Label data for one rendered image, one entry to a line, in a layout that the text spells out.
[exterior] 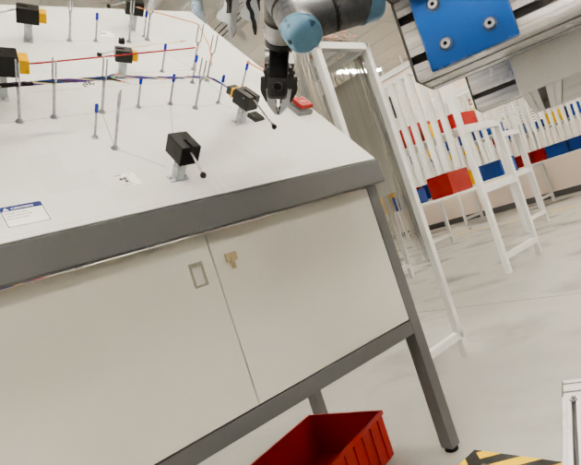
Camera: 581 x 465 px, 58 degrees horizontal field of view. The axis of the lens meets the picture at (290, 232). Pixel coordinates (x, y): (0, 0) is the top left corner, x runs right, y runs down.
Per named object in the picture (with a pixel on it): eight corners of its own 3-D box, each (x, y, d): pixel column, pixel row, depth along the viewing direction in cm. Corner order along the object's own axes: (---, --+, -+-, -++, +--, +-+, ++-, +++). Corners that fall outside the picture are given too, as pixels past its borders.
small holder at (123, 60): (95, 66, 144) (96, 41, 139) (128, 70, 148) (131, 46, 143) (96, 75, 141) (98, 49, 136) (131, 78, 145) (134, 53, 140)
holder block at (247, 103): (246, 112, 138) (249, 98, 135) (231, 101, 140) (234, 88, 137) (256, 109, 141) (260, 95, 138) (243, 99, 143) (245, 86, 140)
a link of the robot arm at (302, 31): (340, 11, 100) (320, -18, 106) (285, 27, 98) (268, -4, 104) (340, 46, 106) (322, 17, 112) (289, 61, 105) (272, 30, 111)
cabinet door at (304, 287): (411, 318, 148) (368, 187, 148) (262, 404, 113) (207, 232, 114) (404, 319, 150) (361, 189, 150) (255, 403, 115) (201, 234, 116)
